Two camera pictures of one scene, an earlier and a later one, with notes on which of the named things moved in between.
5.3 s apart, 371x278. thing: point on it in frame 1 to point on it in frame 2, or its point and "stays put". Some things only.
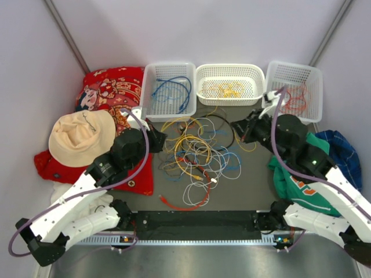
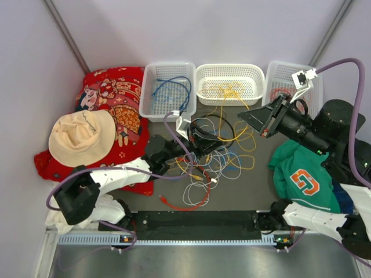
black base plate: [196, 225] stays put
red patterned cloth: [115, 91] stays put
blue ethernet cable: [189, 92] stays put
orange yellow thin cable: [206, 115] to [219, 127]
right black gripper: [255, 119] to [266, 119]
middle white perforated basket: [230, 84] stays put
